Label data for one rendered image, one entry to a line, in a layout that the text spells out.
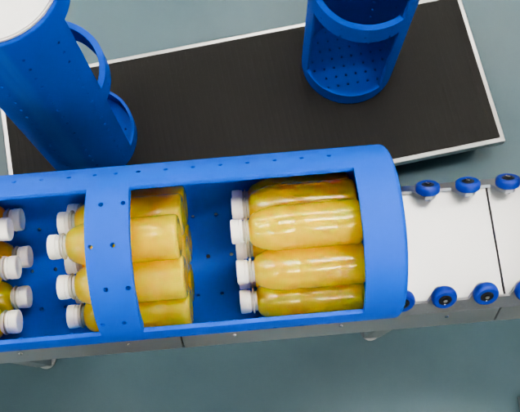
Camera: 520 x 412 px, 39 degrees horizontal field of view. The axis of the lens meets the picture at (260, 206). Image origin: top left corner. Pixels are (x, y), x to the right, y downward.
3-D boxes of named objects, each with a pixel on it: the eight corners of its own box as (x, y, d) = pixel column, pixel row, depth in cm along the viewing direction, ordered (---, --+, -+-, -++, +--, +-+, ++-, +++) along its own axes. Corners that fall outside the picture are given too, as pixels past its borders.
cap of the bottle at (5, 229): (-3, 244, 120) (8, 243, 120) (-7, 221, 119) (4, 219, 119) (4, 238, 124) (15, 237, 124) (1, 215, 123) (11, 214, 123)
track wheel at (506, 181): (524, 189, 136) (524, 179, 135) (499, 191, 136) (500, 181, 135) (515, 181, 140) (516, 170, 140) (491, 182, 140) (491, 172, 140)
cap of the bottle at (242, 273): (248, 281, 116) (237, 282, 116) (249, 284, 120) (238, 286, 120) (247, 257, 117) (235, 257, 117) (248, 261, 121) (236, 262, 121)
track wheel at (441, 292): (459, 291, 130) (456, 283, 132) (433, 293, 130) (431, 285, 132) (456, 309, 133) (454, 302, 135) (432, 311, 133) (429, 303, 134)
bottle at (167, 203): (183, 195, 126) (73, 203, 126) (178, 190, 119) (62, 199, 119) (186, 236, 125) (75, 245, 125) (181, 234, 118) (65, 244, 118)
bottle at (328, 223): (360, 194, 113) (239, 205, 113) (365, 240, 112) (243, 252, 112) (355, 202, 120) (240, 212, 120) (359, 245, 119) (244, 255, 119)
